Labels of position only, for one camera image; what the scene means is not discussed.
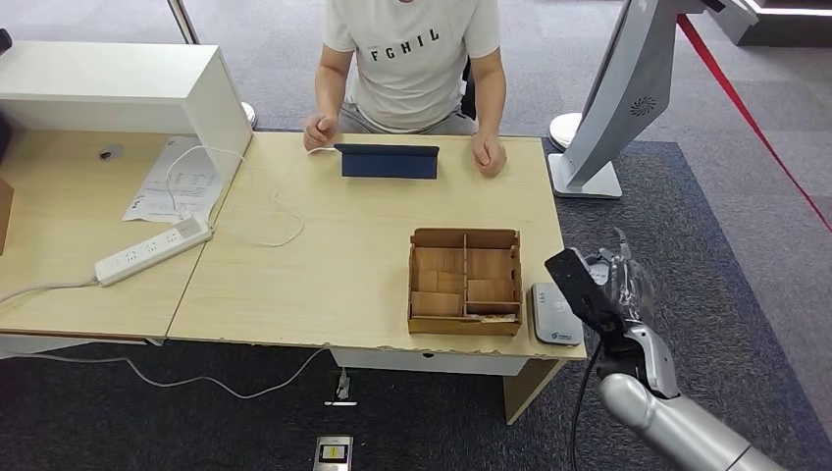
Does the person's left hand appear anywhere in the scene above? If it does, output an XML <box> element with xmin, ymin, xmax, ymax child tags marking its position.
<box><xmin>471</xmin><ymin>132</ymin><xmax>508</xmax><ymax>178</ymax></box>

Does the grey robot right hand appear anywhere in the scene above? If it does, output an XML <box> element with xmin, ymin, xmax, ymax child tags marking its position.
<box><xmin>585</xmin><ymin>227</ymin><xmax>657</xmax><ymax>333</ymax></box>

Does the person's right hand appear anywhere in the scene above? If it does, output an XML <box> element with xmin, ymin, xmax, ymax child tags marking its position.
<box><xmin>302</xmin><ymin>114</ymin><xmax>340</xmax><ymax>152</ymax></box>

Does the grey card reader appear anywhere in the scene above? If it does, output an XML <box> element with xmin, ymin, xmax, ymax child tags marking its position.
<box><xmin>527</xmin><ymin>283</ymin><xmax>585</xmax><ymax>347</ymax></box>

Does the person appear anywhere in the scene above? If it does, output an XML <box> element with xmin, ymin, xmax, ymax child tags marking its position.
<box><xmin>302</xmin><ymin>0</ymin><xmax>508</xmax><ymax>178</ymax></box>

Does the black chair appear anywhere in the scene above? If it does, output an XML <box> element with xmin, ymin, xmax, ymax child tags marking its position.
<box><xmin>459</xmin><ymin>58</ymin><xmax>479</xmax><ymax>122</ymax></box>

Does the dark blue tablet case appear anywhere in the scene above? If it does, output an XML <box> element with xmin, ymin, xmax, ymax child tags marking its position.
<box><xmin>333</xmin><ymin>143</ymin><xmax>441</xmax><ymax>181</ymax></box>

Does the printed paper sheet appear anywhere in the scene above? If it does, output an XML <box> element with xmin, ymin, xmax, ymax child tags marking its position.
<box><xmin>122</xmin><ymin>135</ymin><xmax>227</xmax><ymax>227</ymax></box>

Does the light wood desk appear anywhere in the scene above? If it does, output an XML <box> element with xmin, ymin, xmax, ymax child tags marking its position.
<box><xmin>167</xmin><ymin>131</ymin><xmax>588</xmax><ymax>427</ymax></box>
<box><xmin>0</xmin><ymin>127</ymin><xmax>245</xmax><ymax>361</ymax></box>

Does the grey kiosk stand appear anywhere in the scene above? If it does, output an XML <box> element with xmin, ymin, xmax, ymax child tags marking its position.
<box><xmin>546</xmin><ymin>0</ymin><xmax>760</xmax><ymax>200</ymax></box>

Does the wooden compartment box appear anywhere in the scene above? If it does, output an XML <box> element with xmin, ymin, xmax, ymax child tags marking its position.
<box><xmin>407</xmin><ymin>227</ymin><xmax>523</xmax><ymax>338</ymax></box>

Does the metal pole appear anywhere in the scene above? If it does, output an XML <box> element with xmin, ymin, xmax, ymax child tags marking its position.
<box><xmin>165</xmin><ymin>0</ymin><xmax>201</xmax><ymax>46</ymax></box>

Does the white power strip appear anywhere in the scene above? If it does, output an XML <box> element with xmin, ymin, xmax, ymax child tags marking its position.
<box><xmin>93</xmin><ymin>216</ymin><xmax>214</xmax><ymax>288</ymax></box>

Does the red floor tape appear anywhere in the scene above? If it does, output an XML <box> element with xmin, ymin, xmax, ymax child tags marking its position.
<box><xmin>675</xmin><ymin>14</ymin><xmax>832</xmax><ymax>236</ymax></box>

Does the white counter shelf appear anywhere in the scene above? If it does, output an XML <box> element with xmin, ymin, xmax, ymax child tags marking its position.
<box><xmin>0</xmin><ymin>40</ymin><xmax>254</xmax><ymax>196</ymax></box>

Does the white floor plug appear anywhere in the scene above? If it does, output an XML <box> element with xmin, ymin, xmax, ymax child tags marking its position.
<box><xmin>323</xmin><ymin>368</ymin><xmax>359</xmax><ymax>409</ymax></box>

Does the black platform with white edge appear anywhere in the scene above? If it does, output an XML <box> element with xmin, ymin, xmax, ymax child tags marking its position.
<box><xmin>742</xmin><ymin>0</ymin><xmax>832</xmax><ymax>49</ymax></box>

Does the silver floor socket box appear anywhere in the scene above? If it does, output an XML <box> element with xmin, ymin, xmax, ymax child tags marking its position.
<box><xmin>312</xmin><ymin>435</ymin><xmax>355</xmax><ymax>471</ymax></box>

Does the brown cardboard box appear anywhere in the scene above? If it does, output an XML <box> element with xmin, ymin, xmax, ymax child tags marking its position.
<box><xmin>0</xmin><ymin>180</ymin><xmax>15</xmax><ymax>256</ymax></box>

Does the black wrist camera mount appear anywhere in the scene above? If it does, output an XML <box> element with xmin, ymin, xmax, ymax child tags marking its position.
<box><xmin>545</xmin><ymin>247</ymin><xmax>627</xmax><ymax>337</ymax></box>

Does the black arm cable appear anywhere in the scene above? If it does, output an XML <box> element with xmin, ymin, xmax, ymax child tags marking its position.
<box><xmin>569</xmin><ymin>358</ymin><xmax>604</xmax><ymax>471</ymax></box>

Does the thin white charging cable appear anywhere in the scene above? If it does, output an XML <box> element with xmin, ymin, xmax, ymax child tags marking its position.
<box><xmin>164</xmin><ymin>143</ymin><xmax>339</xmax><ymax>249</ymax></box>

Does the white floor cable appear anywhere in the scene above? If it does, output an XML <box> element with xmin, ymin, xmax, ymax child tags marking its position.
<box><xmin>0</xmin><ymin>347</ymin><xmax>330</xmax><ymax>401</ymax></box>

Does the white power strip cable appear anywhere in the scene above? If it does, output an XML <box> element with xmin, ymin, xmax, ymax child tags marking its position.
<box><xmin>0</xmin><ymin>278</ymin><xmax>100</xmax><ymax>305</ymax></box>

